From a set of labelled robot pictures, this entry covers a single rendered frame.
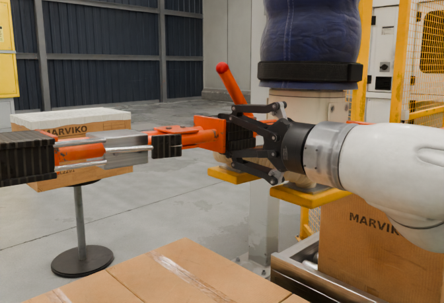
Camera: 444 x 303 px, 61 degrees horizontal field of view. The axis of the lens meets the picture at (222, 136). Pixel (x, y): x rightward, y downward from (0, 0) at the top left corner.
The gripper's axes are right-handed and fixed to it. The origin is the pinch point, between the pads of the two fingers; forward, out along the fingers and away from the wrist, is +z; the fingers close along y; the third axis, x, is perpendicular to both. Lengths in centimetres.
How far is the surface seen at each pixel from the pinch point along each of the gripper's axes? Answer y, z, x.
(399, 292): 57, -11, 66
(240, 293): 66, 31, 39
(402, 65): -12, 39, 183
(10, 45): -47, 722, 160
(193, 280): 66, 49, 33
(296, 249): 60, 31, 71
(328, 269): 59, 13, 66
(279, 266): 62, 29, 59
